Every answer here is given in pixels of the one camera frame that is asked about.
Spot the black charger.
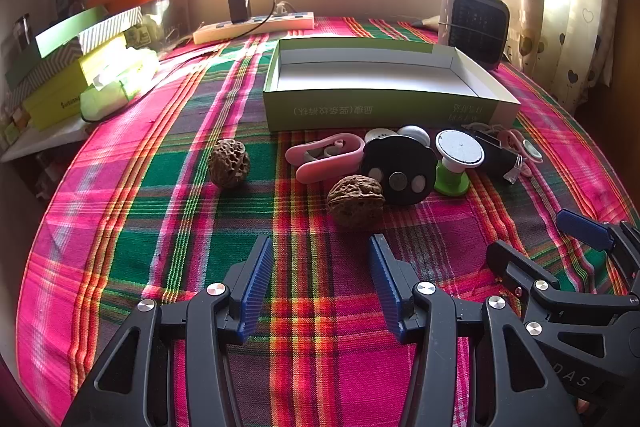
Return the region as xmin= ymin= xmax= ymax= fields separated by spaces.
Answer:
xmin=227 ymin=0 xmax=251 ymax=25

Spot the white round knob gadget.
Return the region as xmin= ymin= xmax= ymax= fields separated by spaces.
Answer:
xmin=397 ymin=125 xmax=432 ymax=148

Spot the black rectangular device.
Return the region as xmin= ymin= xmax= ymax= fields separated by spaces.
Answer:
xmin=472 ymin=129 xmax=523 ymax=182

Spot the black round device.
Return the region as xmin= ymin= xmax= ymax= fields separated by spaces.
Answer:
xmin=361 ymin=136 xmax=439 ymax=206

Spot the small pink clip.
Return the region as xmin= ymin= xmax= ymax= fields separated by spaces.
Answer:
xmin=497 ymin=129 xmax=545 ymax=178

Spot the brown wrinkled walnut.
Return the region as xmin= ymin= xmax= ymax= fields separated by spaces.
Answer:
xmin=326 ymin=174 xmax=387 ymax=232
xmin=207 ymin=139 xmax=251 ymax=188

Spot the white board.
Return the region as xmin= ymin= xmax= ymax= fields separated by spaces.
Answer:
xmin=0 ymin=122 xmax=91 ymax=164

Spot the beige power strip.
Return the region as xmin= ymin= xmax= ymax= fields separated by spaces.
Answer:
xmin=192 ymin=12 xmax=316 ymax=46

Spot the green tissue pack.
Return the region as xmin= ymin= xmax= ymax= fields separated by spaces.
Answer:
xmin=80 ymin=47 xmax=161 ymax=124

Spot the small white jar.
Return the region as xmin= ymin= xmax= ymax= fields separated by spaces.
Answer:
xmin=364 ymin=127 xmax=398 ymax=145

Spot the heart patterned curtain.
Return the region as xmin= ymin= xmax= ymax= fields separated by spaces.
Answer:
xmin=495 ymin=0 xmax=621 ymax=112

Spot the clear plastic container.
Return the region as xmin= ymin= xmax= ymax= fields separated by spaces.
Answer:
xmin=140 ymin=0 xmax=191 ymax=52

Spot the large pink clip holder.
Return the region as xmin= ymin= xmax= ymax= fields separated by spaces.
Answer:
xmin=285 ymin=133 xmax=366 ymax=184

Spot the grey portable heater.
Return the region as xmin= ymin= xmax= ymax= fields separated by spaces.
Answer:
xmin=437 ymin=0 xmax=511 ymax=72

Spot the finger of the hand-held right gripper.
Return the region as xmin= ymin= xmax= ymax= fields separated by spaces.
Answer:
xmin=486 ymin=241 xmax=640 ymax=324
xmin=556 ymin=209 xmax=640 ymax=295

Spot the green cardboard box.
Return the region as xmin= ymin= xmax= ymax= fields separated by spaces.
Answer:
xmin=262 ymin=38 xmax=522 ymax=132

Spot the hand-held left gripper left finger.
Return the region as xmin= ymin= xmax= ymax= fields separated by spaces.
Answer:
xmin=60 ymin=234 xmax=275 ymax=427

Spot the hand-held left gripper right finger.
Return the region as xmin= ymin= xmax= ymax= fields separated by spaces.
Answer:
xmin=368 ymin=234 xmax=583 ymax=427

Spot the white and green spool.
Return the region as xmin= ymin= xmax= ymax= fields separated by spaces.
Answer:
xmin=433 ymin=129 xmax=486 ymax=196

